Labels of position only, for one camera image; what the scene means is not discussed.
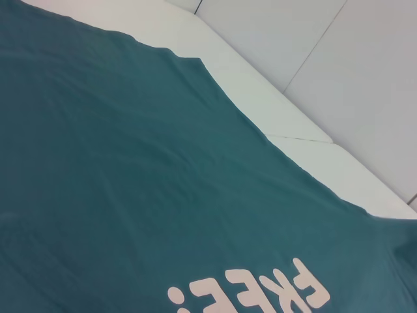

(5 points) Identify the teal t-shirt with FREE print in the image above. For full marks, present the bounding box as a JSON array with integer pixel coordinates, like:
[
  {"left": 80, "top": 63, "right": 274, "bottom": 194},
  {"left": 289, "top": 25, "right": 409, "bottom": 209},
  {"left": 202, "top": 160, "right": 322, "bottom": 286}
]
[{"left": 0, "top": 0, "right": 417, "bottom": 313}]

